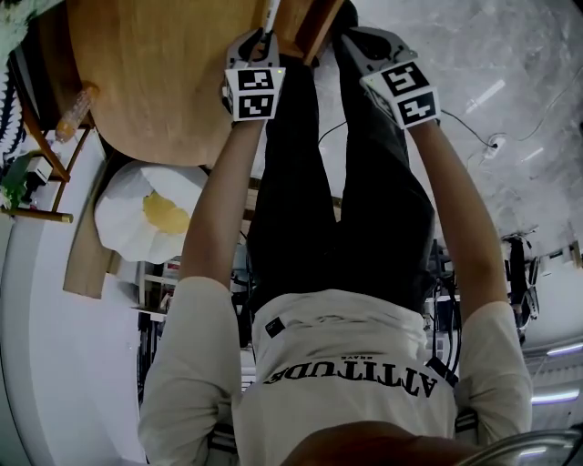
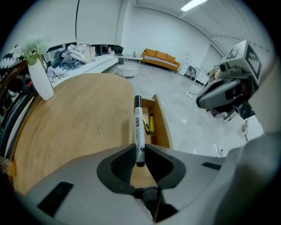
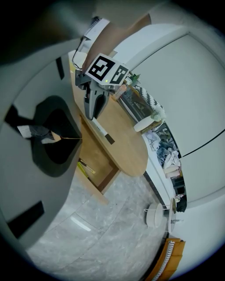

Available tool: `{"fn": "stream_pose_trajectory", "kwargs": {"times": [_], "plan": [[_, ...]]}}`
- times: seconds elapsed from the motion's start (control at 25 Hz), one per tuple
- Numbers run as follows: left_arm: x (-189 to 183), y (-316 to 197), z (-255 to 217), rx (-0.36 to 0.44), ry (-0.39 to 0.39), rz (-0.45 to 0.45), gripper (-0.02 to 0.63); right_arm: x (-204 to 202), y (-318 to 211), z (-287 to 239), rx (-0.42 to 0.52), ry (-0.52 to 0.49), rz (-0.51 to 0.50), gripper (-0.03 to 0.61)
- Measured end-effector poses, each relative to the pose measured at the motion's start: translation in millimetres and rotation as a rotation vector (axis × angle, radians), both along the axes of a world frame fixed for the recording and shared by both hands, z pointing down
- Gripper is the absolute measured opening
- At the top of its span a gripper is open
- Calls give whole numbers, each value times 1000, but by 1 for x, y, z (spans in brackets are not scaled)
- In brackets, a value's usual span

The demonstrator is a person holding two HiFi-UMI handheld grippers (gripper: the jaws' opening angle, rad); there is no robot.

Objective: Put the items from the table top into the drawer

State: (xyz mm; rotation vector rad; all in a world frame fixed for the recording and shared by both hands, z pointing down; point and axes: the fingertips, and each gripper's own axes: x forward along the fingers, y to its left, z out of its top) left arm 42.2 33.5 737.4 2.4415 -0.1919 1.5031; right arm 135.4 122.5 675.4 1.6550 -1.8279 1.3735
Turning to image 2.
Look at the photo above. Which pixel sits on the white cabinet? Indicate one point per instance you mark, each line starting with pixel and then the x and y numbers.
pixel 202 75

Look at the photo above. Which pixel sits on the black bag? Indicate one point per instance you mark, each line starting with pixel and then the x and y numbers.
pixel 117 49

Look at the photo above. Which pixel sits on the wooden shelf unit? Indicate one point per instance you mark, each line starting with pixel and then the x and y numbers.
pixel 15 99

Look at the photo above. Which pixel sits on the small white bottle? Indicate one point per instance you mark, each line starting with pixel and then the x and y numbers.
pixel 135 53

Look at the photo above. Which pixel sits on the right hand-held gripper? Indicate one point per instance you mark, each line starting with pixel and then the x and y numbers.
pixel 248 63

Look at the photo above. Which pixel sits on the wooden table drawer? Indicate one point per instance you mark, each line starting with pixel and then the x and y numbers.
pixel 162 127

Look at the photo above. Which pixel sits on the orange sofa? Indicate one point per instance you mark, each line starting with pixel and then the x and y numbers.
pixel 162 59

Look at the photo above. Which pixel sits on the wooden coffee table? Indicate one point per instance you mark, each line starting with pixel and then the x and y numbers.
pixel 76 120

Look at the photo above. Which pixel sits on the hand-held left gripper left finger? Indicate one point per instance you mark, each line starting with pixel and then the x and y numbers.
pixel 83 186

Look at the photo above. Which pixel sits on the white vase with flowers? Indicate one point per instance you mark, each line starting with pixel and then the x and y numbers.
pixel 40 81

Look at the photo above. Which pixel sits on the water bottle red label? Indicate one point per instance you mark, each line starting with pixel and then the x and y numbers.
pixel 109 51

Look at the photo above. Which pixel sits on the white power strip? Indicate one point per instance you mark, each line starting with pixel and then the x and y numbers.
pixel 189 95

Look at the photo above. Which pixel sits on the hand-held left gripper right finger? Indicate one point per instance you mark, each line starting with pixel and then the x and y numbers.
pixel 193 180

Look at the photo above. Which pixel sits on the slim yellow black cutter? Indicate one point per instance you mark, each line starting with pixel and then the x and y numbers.
pixel 146 128

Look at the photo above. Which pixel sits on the black chair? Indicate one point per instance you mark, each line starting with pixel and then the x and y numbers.
pixel 189 72

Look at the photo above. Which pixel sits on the person's left black shoe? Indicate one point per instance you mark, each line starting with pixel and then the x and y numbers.
pixel 147 196

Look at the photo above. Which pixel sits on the black white marker pen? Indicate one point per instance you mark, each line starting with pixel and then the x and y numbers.
pixel 138 127

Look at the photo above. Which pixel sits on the pile of clothes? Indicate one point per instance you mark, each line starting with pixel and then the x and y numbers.
pixel 70 58

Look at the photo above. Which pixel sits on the black white patterned blanket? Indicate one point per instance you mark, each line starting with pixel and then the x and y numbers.
pixel 9 57

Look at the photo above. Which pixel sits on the ceiling light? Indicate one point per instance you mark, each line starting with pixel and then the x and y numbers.
pixel 193 4

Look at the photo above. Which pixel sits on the striped throw blanket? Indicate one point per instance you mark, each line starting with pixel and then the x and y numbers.
pixel 160 60

